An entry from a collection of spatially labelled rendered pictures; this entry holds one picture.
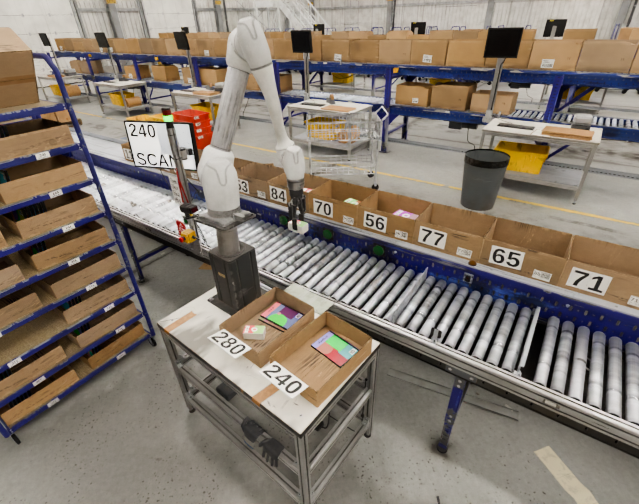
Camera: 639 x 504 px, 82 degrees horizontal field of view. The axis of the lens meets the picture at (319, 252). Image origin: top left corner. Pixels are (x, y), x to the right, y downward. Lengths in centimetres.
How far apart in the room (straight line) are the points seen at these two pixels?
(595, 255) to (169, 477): 259
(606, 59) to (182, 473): 633
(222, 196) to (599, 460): 243
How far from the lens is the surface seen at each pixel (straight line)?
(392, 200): 261
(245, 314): 194
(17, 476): 288
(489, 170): 478
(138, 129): 275
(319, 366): 172
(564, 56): 646
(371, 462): 235
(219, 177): 173
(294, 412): 160
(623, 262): 248
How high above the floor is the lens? 207
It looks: 32 degrees down
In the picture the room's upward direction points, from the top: 2 degrees counter-clockwise
